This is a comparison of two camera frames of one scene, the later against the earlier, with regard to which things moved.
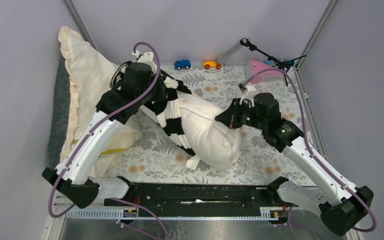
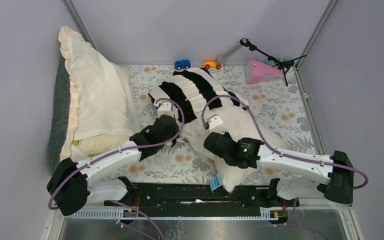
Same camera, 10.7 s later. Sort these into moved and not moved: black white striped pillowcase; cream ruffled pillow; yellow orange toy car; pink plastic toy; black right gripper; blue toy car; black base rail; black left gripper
Moved: black white striped pillowcase; black left gripper; black right gripper
Not moved: cream ruffled pillow; black base rail; blue toy car; yellow orange toy car; pink plastic toy
